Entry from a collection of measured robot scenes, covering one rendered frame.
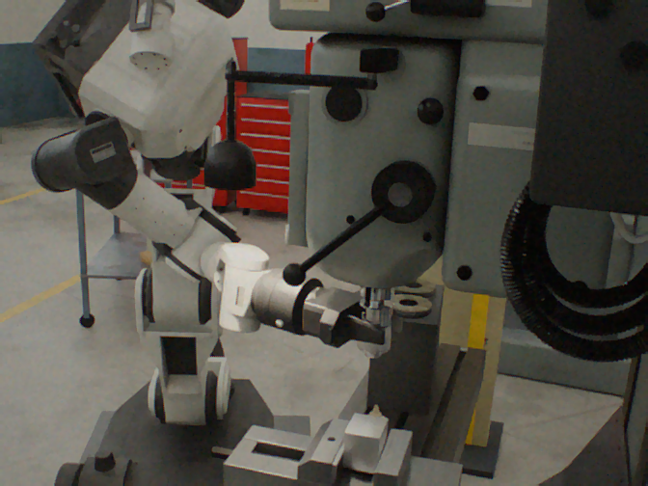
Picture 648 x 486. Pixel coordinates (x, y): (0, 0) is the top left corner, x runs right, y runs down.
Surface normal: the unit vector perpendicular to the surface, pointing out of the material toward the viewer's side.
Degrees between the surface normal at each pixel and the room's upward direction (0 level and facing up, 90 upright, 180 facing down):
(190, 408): 104
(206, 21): 58
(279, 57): 90
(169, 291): 81
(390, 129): 90
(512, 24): 90
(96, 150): 74
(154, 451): 0
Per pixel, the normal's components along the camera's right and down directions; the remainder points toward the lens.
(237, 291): -0.52, 0.06
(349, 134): -0.31, 0.26
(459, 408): 0.04, -0.95
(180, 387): 0.06, -0.71
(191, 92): 0.65, 0.18
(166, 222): 0.53, 0.35
